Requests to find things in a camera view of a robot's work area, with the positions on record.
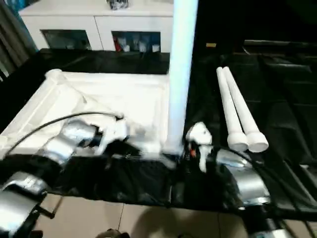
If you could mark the white glass door cabinet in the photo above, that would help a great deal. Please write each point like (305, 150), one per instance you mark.
(74, 22)

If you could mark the small tan block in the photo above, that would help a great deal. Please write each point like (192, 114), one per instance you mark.
(211, 45)

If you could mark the dark robot waist part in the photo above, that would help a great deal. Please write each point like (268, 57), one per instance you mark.
(112, 233)

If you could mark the black mat cover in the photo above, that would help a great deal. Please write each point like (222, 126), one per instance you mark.
(284, 111)

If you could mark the grey curtain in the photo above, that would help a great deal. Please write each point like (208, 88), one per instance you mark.
(12, 42)

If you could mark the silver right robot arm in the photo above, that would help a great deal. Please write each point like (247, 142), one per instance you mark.
(250, 183)

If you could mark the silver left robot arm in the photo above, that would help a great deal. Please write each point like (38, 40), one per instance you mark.
(62, 146)

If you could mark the black folding stand frame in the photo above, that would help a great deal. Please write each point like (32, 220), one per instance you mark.
(49, 214)

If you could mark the dark speckled object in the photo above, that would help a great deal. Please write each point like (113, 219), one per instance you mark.
(118, 3)

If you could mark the small white jar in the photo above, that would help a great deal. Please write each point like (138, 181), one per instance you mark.
(155, 47)
(142, 46)
(126, 47)

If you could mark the white plastic table leg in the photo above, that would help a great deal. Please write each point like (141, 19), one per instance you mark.
(180, 62)
(241, 106)
(229, 104)

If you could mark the dark metal bar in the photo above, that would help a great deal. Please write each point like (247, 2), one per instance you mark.
(284, 43)

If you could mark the white plastic table top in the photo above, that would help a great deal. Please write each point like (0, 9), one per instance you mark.
(111, 89)

